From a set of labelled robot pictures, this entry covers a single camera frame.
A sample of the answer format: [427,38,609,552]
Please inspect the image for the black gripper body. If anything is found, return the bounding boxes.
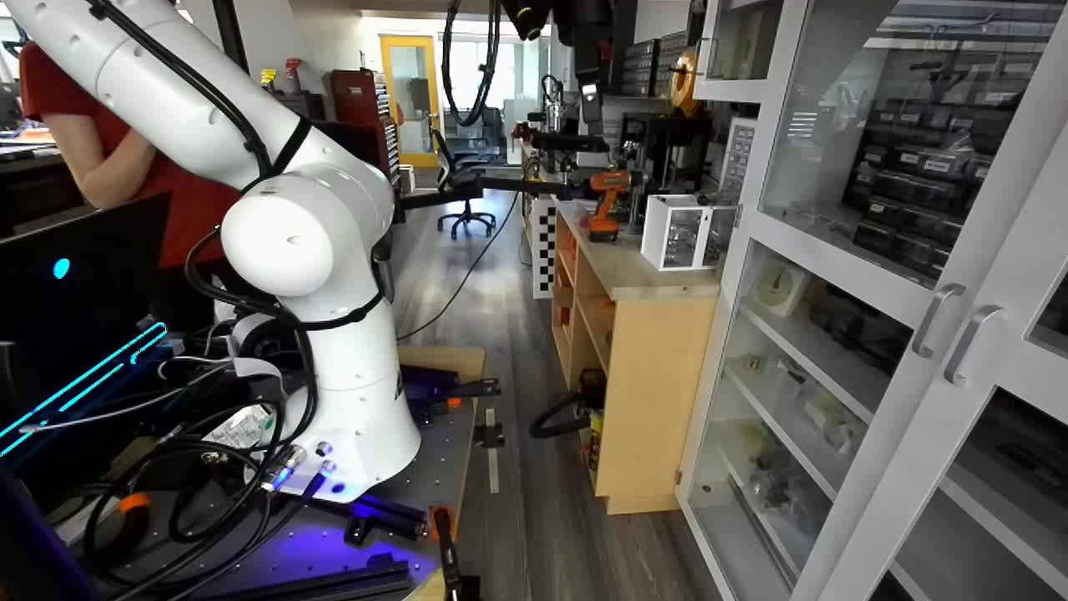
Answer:
[497,0,623,79]

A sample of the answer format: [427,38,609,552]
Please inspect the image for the white bar door handle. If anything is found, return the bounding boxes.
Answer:
[941,303,1008,391]
[911,282,969,360]

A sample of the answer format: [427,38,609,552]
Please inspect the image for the white glass door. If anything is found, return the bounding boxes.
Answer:
[813,120,1068,601]
[673,0,1068,601]

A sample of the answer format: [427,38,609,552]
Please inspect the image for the bare person forearm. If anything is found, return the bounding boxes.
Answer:
[45,107,161,215]

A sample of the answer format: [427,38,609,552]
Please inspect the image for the small white glass cabinet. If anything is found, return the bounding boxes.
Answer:
[695,0,789,107]

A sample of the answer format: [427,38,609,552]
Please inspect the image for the yellow framed door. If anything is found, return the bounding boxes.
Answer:
[376,30,446,169]

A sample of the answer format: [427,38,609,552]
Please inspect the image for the red tool cabinet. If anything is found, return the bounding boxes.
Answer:
[327,67,387,161]

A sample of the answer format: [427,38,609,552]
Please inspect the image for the white glass door, parts bins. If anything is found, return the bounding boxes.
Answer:
[673,0,1068,601]

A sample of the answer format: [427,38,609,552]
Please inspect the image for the light wooden shelf cabinet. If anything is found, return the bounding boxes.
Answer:
[547,198,725,516]

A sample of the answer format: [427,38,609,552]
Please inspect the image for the black benchtop machine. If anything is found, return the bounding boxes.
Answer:
[520,70,613,169]

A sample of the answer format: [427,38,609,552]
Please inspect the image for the yellow round tool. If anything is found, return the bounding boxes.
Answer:
[665,46,709,120]

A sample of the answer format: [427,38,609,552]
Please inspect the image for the white framed panel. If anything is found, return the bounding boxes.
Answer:
[715,114,761,205]

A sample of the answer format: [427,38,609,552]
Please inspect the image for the black office chair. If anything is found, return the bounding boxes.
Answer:
[431,126,502,243]

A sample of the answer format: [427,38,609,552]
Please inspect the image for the black white checkerboard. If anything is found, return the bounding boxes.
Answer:
[527,195,560,301]

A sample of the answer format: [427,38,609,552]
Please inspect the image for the white box with window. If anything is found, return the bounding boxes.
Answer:
[638,189,741,278]

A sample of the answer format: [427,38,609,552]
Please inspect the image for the white roll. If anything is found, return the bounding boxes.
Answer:
[755,265,813,325]

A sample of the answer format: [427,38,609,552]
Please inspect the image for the black stand pole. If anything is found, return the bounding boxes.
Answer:
[209,0,254,75]

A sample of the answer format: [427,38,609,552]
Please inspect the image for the dark parts bins rack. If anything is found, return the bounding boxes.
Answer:
[841,96,1012,285]

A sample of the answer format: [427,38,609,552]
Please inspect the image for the black bar clamp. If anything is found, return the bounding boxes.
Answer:
[344,493,431,546]
[401,367,505,414]

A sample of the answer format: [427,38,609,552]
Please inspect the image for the black storage box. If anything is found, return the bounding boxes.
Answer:
[804,292,911,372]

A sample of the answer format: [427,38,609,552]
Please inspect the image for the person in red shirt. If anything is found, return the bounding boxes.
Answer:
[16,41,246,273]

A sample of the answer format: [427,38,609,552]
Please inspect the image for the dark metal gadgets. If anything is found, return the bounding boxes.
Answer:
[741,446,829,528]

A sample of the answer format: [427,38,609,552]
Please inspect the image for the black laptop with glowing logo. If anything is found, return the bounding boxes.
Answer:
[0,189,179,464]

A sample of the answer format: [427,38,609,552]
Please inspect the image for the black equipment case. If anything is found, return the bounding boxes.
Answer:
[954,386,1068,513]

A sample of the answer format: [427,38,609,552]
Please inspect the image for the black aluminium extrusion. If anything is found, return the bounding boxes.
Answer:
[238,553,415,601]

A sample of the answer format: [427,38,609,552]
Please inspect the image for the black hanging gripper cable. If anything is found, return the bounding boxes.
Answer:
[442,0,505,126]

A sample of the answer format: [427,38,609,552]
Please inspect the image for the orange cordless drill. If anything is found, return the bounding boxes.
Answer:
[582,168,633,243]

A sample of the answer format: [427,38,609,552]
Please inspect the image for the long thin black cable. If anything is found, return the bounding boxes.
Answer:
[395,195,527,345]

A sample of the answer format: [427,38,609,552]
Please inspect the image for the coiled black hose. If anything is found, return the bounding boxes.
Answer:
[527,365,612,445]

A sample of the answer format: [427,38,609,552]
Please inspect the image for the black arm-strapped cable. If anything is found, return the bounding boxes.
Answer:
[85,0,395,446]

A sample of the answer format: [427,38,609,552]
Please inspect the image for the bar clamp with red handle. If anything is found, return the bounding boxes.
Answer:
[427,504,485,601]

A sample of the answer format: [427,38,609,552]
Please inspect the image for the black cable bundle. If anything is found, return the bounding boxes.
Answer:
[78,431,327,589]

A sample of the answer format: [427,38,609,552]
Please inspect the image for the thin white cable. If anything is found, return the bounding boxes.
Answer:
[13,372,231,439]

